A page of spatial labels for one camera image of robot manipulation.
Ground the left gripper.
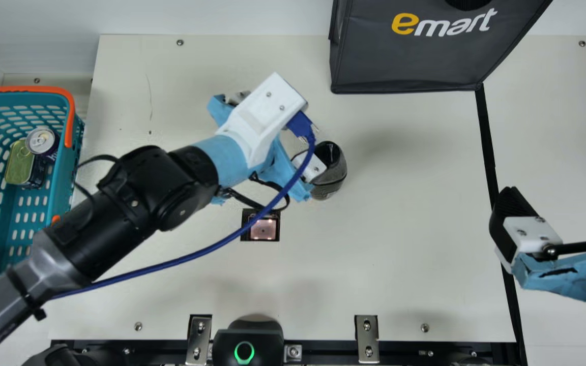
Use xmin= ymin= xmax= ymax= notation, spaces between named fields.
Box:
xmin=194 ymin=93 xmax=328 ymax=205

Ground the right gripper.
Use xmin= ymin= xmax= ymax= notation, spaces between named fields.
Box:
xmin=488 ymin=184 xmax=586 ymax=321

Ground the dark coffee bottle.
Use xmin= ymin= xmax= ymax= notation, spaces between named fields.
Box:
xmin=309 ymin=141 xmax=348 ymax=201

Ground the teal shopping basket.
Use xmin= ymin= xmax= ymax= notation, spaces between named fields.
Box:
xmin=0 ymin=86 xmax=86 ymax=293

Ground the small square scanner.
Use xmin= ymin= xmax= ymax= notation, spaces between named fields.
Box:
xmin=241 ymin=207 xmax=281 ymax=242

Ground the black strip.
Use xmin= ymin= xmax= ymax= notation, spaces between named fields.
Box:
xmin=474 ymin=83 xmax=529 ymax=366

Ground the black device with green light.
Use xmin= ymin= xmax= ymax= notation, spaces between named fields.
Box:
xmin=213 ymin=319 xmax=284 ymax=366

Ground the can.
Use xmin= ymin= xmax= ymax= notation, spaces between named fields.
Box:
xmin=24 ymin=127 xmax=62 ymax=164

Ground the rectangular tin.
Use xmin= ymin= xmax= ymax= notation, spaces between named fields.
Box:
xmin=4 ymin=140 xmax=49 ymax=190

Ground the blue cable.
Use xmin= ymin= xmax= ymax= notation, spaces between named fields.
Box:
xmin=49 ymin=111 xmax=319 ymax=300

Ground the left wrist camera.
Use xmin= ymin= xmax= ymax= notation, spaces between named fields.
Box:
xmin=215 ymin=72 xmax=308 ymax=168

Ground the black cable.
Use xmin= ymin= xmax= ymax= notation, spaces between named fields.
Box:
xmin=218 ymin=173 xmax=290 ymax=211

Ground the dark grey bag with straps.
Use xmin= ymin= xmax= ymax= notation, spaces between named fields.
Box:
xmin=329 ymin=0 xmax=553 ymax=95

